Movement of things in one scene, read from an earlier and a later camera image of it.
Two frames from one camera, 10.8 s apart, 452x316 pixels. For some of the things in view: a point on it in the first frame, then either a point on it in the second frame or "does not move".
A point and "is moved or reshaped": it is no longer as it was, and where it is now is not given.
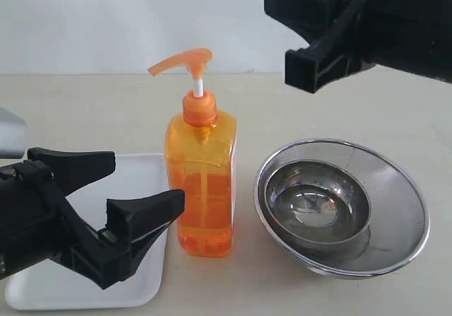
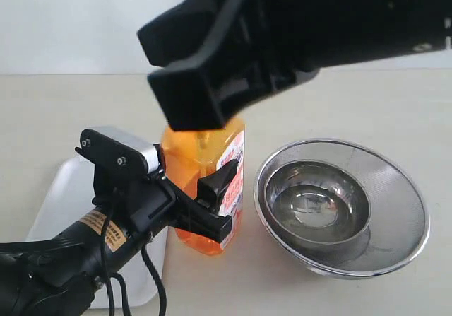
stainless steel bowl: [318, 209] does not move
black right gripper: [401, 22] to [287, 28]
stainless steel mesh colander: [340, 209] does not move
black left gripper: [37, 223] to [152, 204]
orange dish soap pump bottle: [201, 161] is moved or reshaped
